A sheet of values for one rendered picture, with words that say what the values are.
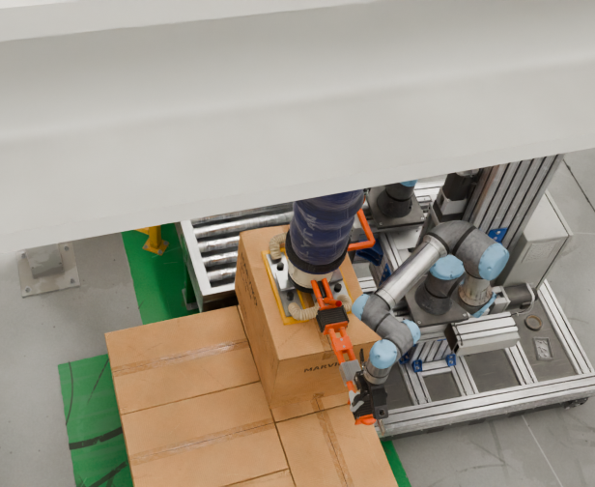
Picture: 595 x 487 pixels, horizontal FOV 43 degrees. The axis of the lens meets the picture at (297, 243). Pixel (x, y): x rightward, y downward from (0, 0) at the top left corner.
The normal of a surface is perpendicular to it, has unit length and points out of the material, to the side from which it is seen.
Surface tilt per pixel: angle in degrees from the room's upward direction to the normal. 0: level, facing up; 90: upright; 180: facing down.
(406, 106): 0
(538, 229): 0
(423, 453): 0
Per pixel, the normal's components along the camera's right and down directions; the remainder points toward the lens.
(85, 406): 0.11, -0.62
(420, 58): 0.31, 0.77
